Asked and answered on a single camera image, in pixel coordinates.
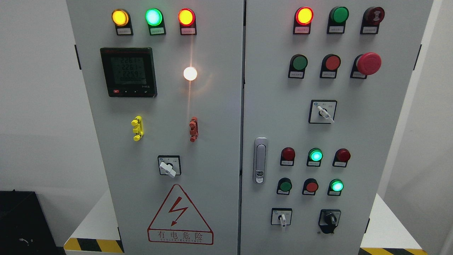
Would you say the red electric warning sticker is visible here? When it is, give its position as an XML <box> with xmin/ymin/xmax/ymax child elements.
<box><xmin>147</xmin><ymin>184</ymin><xmax>214</xmax><ymax>245</ymax></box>

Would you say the red push button upper row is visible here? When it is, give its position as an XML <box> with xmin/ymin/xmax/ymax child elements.
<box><xmin>319</xmin><ymin>54</ymin><xmax>341</xmax><ymax>79</ymax></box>

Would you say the green indicator light top right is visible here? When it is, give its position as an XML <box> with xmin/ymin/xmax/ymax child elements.
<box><xmin>327</xmin><ymin>6</ymin><xmax>349</xmax><ymax>34</ymax></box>

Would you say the white selector switch lower right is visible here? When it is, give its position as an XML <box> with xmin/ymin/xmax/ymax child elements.
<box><xmin>270</xmin><ymin>207</ymin><xmax>293</xmax><ymax>232</ymax></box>

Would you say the red push button row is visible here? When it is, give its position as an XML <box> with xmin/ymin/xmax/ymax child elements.
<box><xmin>319</xmin><ymin>54</ymin><xmax>341</xmax><ymax>79</ymax></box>
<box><xmin>302</xmin><ymin>178</ymin><xmax>319</xmax><ymax>196</ymax></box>

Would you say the red terminal connector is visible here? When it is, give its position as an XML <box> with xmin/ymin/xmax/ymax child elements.
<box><xmin>189</xmin><ymin>116</ymin><xmax>199</xmax><ymax>142</ymax></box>

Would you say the red indicator lower right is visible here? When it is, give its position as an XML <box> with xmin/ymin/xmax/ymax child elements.
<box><xmin>333</xmin><ymin>148</ymin><xmax>351</xmax><ymax>168</ymax></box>

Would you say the black rotary knob switch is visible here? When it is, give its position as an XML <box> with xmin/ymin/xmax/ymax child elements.
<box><xmin>318</xmin><ymin>209</ymin><xmax>341</xmax><ymax>234</ymax></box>

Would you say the red black buzzer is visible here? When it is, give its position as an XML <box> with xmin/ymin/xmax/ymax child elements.
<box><xmin>360</xmin><ymin>6</ymin><xmax>385</xmax><ymax>34</ymax></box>

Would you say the silver door handle lock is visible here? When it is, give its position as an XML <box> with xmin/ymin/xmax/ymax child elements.
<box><xmin>253</xmin><ymin>137</ymin><xmax>268</xmax><ymax>184</ymax></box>

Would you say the green push button row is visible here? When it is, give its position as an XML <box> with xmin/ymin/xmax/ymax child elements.
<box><xmin>276</xmin><ymin>177</ymin><xmax>292</xmax><ymax>195</ymax></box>
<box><xmin>288</xmin><ymin>54</ymin><xmax>308</xmax><ymax>79</ymax></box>

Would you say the white selector switch left door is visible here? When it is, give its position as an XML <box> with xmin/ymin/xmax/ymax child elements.
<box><xmin>157</xmin><ymin>155</ymin><xmax>182</xmax><ymax>178</ymax></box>

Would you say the green lit indicator lower middle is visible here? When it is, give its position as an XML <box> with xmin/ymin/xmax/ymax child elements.
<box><xmin>307</xmin><ymin>147</ymin><xmax>323</xmax><ymax>167</ymax></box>

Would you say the yellow indicator light top left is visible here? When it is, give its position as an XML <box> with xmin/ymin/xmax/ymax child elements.
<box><xmin>111</xmin><ymin>8</ymin><xmax>134</xmax><ymax>36</ymax></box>

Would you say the red push button lower row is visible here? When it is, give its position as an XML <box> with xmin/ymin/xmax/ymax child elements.
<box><xmin>302</xmin><ymin>178</ymin><xmax>319</xmax><ymax>196</ymax></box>

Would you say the green illuminated button lower right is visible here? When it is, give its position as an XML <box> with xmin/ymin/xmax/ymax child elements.
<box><xmin>327</xmin><ymin>179</ymin><xmax>344</xmax><ymax>196</ymax></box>

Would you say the white glowing indicator light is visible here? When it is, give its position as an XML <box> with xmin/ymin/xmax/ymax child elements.
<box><xmin>183</xmin><ymin>66</ymin><xmax>198</xmax><ymax>81</ymax></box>

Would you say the green indicator light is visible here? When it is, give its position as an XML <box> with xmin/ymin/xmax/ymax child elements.
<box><xmin>145</xmin><ymin>8</ymin><xmax>166</xmax><ymax>36</ymax></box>
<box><xmin>327</xmin><ymin>6</ymin><xmax>349</xmax><ymax>34</ymax></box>

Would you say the red emergency stop button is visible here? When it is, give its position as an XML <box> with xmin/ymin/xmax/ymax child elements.
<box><xmin>350</xmin><ymin>52</ymin><xmax>382</xmax><ymax>79</ymax></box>

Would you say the red indicator light left door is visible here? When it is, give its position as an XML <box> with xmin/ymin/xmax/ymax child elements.
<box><xmin>178</xmin><ymin>8</ymin><xmax>197</xmax><ymax>35</ymax></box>

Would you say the green push button upper row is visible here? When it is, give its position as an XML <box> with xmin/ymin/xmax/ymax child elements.
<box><xmin>288</xmin><ymin>54</ymin><xmax>308</xmax><ymax>79</ymax></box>

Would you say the right grey cabinet door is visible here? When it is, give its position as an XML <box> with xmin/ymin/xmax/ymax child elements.
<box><xmin>240</xmin><ymin>0</ymin><xmax>433</xmax><ymax>255</ymax></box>

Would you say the black digital power meter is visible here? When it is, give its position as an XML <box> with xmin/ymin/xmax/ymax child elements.
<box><xmin>100</xmin><ymin>48</ymin><xmax>157</xmax><ymax>97</ymax></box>

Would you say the dark red indicator lower left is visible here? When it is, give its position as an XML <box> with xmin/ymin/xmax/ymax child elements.
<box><xmin>280</xmin><ymin>147</ymin><xmax>296</xmax><ymax>166</ymax></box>

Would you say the yellow terminal connector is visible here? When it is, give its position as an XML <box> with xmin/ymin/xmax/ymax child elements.
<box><xmin>131</xmin><ymin>115</ymin><xmax>144</xmax><ymax>141</ymax></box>

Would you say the white platform with hazard stripes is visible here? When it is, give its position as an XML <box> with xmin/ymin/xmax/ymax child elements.
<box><xmin>63</xmin><ymin>191</ymin><xmax>426</xmax><ymax>255</ymax></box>

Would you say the red lit indicator right door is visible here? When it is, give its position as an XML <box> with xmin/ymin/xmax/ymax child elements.
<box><xmin>293</xmin><ymin>6</ymin><xmax>314</xmax><ymax>34</ymax></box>

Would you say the black box bottom left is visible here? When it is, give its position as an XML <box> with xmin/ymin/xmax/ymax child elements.
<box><xmin>0</xmin><ymin>190</ymin><xmax>58</xmax><ymax>255</ymax></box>

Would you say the white selector switch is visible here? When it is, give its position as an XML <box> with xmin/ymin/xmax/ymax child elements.
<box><xmin>309</xmin><ymin>100</ymin><xmax>338</xmax><ymax>124</ymax></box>
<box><xmin>270</xmin><ymin>207</ymin><xmax>293</xmax><ymax>232</ymax></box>

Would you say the green indicator light top left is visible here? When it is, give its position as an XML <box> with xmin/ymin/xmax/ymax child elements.
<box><xmin>145</xmin><ymin>8</ymin><xmax>166</xmax><ymax>36</ymax></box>

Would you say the white selector switch upper right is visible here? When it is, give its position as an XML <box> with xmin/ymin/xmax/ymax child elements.
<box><xmin>309</xmin><ymin>100</ymin><xmax>338</xmax><ymax>124</ymax></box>

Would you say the grey cabinet door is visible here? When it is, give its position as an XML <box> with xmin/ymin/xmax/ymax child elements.
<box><xmin>67</xmin><ymin>0</ymin><xmax>244</xmax><ymax>255</ymax></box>
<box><xmin>240</xmin><ymin>0</ymin><xmax>433</xmax><ymax>255</ymax></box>

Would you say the green push button lower row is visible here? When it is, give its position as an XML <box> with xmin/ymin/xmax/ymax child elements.
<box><xmin>276</xmin><ymin>177</ymin><xmax>292</xmax><ymax>195</ymax></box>

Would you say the left grey cabinet door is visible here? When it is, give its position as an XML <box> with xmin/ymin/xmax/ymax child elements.
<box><xmin>67</xmin><ymin>0</ymin><xmax>244</xmax><ymax>255</ymax></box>

